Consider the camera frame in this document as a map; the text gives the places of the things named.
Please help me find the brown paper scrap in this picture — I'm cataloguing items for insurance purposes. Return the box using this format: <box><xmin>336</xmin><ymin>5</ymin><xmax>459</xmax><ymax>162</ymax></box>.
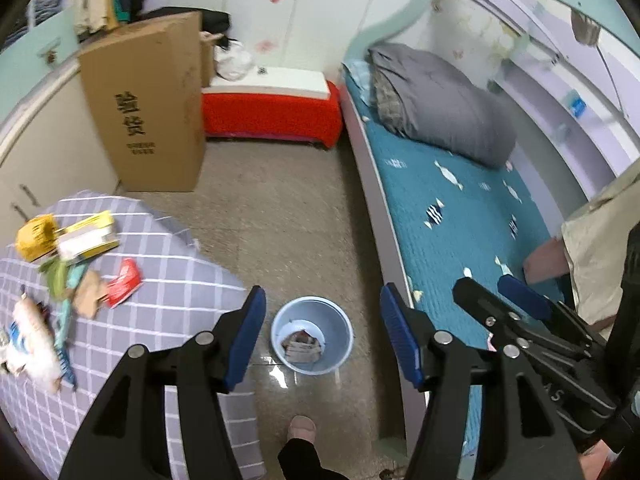
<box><xmin>72</xmin><ymin>270</ymin><xmax>108</xmax><ymax>320</ymax></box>

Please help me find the red snack wrapper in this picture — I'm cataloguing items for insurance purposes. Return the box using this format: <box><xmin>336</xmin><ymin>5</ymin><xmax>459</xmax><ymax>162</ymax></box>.
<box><xmin>106</xmin><ymin>258</ymin><xmax>143</xmax><ymax>309</ymax></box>

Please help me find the green banana toy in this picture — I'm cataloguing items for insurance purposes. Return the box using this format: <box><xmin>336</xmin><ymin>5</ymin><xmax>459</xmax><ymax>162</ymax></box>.
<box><xmin>38</xmin><ymin>256</ymin><xmax>67</xmax><ymax>301</ymax></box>

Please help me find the printed paper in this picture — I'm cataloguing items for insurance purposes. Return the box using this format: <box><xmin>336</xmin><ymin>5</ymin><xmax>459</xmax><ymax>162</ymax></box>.
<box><xmin>281</xmin><ymin>330</ymin><xmax>322</xmax><ymax>364</ymax></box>

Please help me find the yellow bag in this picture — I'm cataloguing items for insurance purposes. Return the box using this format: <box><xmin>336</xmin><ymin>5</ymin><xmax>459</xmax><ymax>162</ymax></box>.
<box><xmin>15</xmin><ymin>214</ymin><xmax>58</xmax><ymax>262</ymax></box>

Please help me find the gold green white carton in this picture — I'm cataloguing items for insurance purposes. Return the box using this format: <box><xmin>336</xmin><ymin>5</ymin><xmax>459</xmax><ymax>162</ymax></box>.
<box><xmin>1</xmin><ymin>292</ymin><xmax>63</xmax><ymax>393</ymax></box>

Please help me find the yellow white carton box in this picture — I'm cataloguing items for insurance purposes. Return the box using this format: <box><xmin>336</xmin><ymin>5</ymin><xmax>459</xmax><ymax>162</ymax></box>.
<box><xmin>55</xmin><ymin>210</ymin><xmax>119</xmax><ymax>263</ymax></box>

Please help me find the teal patterned mattress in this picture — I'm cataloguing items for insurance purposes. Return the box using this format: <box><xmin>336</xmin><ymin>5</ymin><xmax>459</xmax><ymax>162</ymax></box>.
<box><xmin>340</xmin><ymin>75</ymin><xmax>550</xmax><ymax>349</ymax></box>

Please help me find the beige hanging garment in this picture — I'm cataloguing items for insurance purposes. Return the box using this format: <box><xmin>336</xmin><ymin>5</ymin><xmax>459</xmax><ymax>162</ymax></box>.
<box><xmin>522</xmin><ymin>159</ymin><xmax>640</xmax><ymax>326</ymax></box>

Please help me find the grey checked tablecloth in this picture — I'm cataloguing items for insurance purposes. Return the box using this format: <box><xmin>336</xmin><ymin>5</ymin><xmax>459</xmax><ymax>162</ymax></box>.
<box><xmin>1</xmin><ymin>191</ymin><xmax>266</xmax><ymax>479</ymax></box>

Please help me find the light blue plastic bucket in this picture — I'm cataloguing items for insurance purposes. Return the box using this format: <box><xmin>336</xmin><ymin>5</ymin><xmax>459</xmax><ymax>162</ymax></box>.
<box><xmin>270</xmin><ymin>296</ymin><xmax>355</xmax><ymax>376</ymax></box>

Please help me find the person's pink shoe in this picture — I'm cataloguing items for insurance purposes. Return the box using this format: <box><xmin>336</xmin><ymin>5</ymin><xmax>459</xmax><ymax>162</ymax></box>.
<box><xmin>288</xmin><ymin>415</ymin><xmax>317</xmax><ymax>444</ymax></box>

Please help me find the grey folded duvet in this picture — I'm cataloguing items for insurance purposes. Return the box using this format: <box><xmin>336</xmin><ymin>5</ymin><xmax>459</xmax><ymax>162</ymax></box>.
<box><xmin>369</xmin><ymin>44</ymin><xmax>516</xmax><ymax>169</ymax></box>

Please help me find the beige low cabinet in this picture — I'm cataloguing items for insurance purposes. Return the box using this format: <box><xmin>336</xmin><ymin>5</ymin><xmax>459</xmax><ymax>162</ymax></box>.
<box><xmin>1</xmin><ymin>58</ymin><xmax>118</xmax><ymax>244</ymax></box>

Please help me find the white board on bench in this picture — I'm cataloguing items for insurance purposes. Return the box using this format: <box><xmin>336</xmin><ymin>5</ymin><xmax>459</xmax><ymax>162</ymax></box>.
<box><xmin>202</xmin><ymin>66</ymin><xmax>331</xmax><ymax>100</ymax></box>

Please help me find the red fabric bench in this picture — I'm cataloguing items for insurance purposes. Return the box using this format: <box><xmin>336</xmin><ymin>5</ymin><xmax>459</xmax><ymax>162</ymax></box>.
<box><xmin>202</xmin><ymin>81</ymin><xmax>344</xmax><ymax>148</ymax></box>

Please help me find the white plastic bag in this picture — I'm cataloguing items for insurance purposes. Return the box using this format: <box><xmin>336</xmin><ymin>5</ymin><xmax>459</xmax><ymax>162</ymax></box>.
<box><xmin>215</xmin><ymin>40</ymin><xmax>255</xmax><ymax>81</ymax></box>

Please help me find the tall brown cardboard box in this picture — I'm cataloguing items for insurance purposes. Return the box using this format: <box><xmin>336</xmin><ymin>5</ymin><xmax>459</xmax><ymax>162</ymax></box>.
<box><xmin>78</xmin><ymin>12</ymin><xmax>205</xmax><ymax>192</ymax></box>

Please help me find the black cloth on boxes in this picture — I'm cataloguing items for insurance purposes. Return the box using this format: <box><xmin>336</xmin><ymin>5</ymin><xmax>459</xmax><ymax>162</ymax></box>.
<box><xmin>139</xmin><ymin>5</ymin><xmax>241</xmax><ymax>51</ymax></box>

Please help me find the lilac teal stair cabinet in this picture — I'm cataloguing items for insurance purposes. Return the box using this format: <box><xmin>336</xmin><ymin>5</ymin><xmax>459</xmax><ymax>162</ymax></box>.
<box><xmin>1</xmin><ymin>0</ymin><xmax>78</xmax><ymax>120</ymax></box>

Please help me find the teal bunk bed frame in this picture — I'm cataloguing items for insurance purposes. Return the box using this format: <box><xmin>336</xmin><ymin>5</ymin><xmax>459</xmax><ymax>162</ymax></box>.
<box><xmin>339</xmin><ymin>0</ymin><xmax>640</xmax><ymax>461</ymax></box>

